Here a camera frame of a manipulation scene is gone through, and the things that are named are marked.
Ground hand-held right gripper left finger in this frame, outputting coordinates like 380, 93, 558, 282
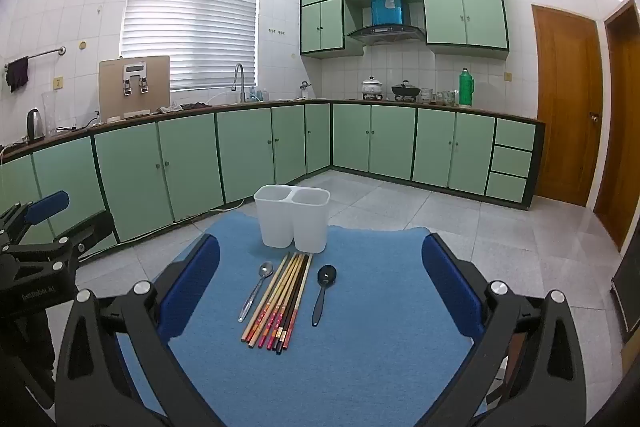
55, 234, 222, 427

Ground chrome kitchen faucet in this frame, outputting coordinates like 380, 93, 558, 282
231, 63, 247, 104

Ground metal spoon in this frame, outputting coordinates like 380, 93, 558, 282
237, 261, 275, 324

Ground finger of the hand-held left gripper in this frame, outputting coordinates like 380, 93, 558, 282
0, 211, 117, 275
0, 190, 71, 244

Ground black plastic spoon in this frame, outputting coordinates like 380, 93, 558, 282
311, 264, 338, 327

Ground white cooking pot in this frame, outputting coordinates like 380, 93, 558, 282
361, 76, 385, 100

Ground dark rag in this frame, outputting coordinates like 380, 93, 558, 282
157, 103, 211, 114

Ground glass range hood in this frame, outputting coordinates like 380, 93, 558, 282
347, 24, 426, 46

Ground white window blind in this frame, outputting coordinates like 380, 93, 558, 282
119, 0, 262, 92

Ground brown countertop water purifier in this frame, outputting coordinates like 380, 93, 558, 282
98, 55, 171, 120

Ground white floor cable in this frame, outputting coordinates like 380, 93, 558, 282
190, 201, 252, 222

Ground dark framed board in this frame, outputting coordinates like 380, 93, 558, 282
611, 252, 640, 333

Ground metal towel rail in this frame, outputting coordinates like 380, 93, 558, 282
4, 47, 67, 70

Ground blue table mat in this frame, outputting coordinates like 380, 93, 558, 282
117, 209, 506, 427

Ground clear plastic pitcher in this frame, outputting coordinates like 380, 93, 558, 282
42, 91, 60, 135

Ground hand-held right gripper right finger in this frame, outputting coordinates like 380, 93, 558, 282
421, 233, 587, 427

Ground steel electric kettle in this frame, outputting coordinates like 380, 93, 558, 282
26, 108, 45, 142

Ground green thermos flask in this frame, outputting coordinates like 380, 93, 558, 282
459, 68, 474, 108

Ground green wall cabinets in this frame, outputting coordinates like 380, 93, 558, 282
299, 0, 510, 62

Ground green base cabinets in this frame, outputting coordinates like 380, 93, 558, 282
0, 98, 546, 258

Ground dark towel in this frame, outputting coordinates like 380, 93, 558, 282
6, 57, 30, 94

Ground white two-compartment utensil holder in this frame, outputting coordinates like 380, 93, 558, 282
253, 185, 332, 254

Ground row of chopsticks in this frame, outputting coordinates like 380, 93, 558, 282
241, 252, 314, 353

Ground black wok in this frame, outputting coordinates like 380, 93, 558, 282
391, 80, 422, 102

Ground wooden door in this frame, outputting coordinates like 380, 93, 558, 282
594, 0, 640, 253
531, 4, 603, 208

